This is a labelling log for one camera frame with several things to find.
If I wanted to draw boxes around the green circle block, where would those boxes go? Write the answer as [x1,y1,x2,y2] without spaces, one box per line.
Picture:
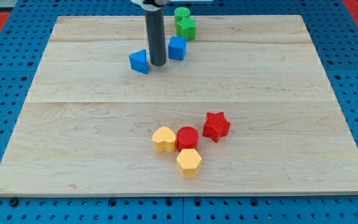
[174,7,190,22]

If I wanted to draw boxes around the red star block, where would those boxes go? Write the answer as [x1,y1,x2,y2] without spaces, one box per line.
[203,111,231,143]

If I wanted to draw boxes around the red circle block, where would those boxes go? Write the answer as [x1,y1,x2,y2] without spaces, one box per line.
[177,126,199,152]

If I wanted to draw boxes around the blue cube block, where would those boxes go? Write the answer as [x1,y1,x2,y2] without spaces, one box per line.
[168,36,187,61]

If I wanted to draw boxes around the light wooden board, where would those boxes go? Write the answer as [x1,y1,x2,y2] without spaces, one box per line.
[0,15,358,198]

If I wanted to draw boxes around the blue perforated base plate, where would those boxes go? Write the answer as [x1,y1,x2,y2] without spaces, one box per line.
[0,0,358,223]

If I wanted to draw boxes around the green star block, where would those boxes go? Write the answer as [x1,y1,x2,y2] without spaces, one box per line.
[175,17,196,40]

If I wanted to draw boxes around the yellow heart block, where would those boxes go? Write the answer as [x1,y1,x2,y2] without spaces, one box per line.
[152,126,176,152]

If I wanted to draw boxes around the yellow hexagon block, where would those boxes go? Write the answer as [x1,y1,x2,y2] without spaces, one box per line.
[177,149,202,178]

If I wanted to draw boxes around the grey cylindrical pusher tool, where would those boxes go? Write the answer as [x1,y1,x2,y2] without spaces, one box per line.
[144,8,167,67]

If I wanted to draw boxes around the blue triangle block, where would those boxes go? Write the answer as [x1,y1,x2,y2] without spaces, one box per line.
[129,49,148,74]

